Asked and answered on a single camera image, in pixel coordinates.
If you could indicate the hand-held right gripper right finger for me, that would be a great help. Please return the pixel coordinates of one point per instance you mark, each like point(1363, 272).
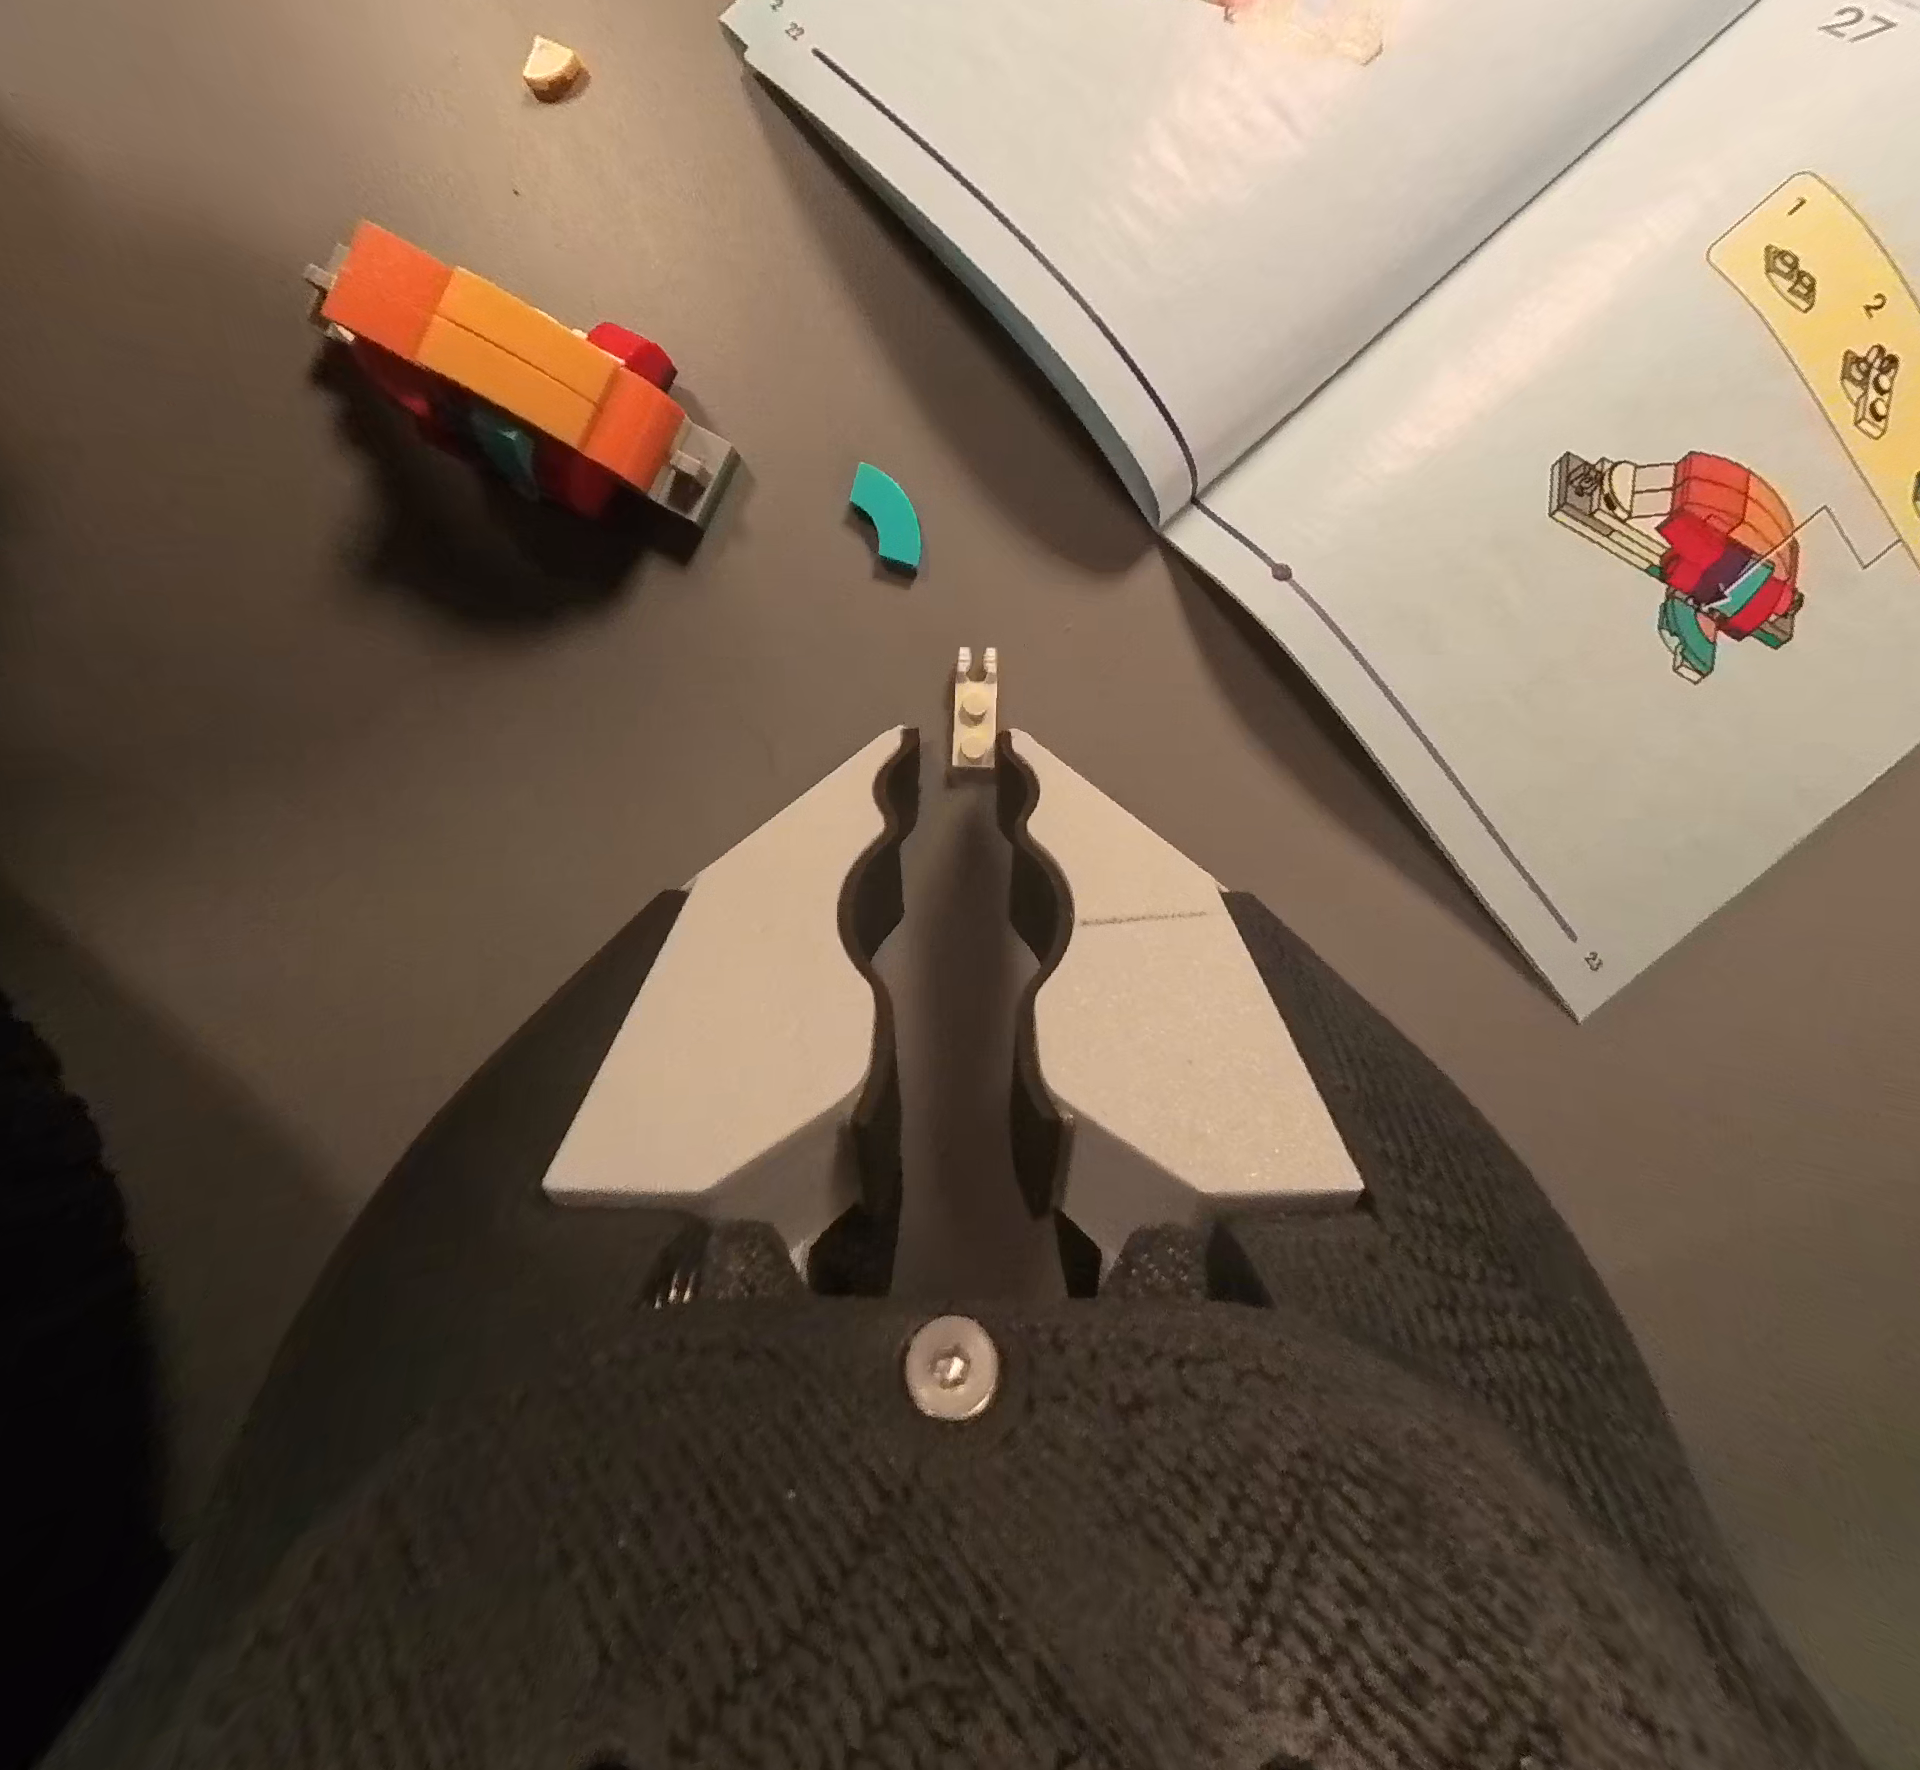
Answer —
point(1185, 1051)

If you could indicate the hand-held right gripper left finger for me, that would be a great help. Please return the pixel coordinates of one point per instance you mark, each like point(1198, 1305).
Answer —
point(720, 1034)

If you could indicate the white lego clip plate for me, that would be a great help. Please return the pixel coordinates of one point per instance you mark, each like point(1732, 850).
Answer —
point(974, 720)

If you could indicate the teal curved lego tile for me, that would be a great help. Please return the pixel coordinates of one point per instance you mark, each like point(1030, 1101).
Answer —
point(888, 510)

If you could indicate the cream quarter round tile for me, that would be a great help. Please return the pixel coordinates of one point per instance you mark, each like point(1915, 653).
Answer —
point(555, 70)

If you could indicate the orange lego rainbow build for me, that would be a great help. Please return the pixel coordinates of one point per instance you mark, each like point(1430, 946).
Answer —
point(509, 345)

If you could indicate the open lego instruction booklet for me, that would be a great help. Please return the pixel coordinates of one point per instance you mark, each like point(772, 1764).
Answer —
point(1349, 300)

